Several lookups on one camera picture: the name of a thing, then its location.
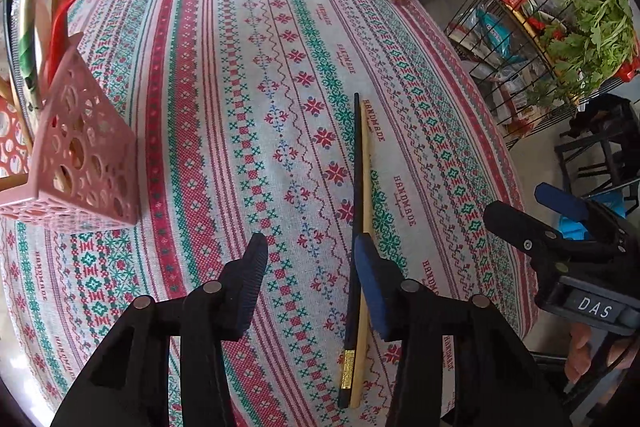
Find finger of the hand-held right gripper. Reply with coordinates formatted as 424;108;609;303
482;200;569;261
534;182;592;224

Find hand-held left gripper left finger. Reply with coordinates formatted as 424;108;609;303
50;233;270;427

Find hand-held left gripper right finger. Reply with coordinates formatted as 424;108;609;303
353;233;571;427

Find bundle of chopsticks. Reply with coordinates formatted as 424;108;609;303
349;99;374;409

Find pink perforated plastic basket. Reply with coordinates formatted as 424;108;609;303
0;32;139;228

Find white spoon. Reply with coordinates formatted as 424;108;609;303
17;0;51;85

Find person's right hand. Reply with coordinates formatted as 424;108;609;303
565;322;640;383

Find black stool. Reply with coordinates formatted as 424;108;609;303
554;96;640;196

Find green leafy vegetables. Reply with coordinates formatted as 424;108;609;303
525;0;637;108

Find striped patterned tablecloth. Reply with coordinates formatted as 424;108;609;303
0;0;540;427

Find black wire rack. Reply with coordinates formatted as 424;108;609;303
444;0;640;150

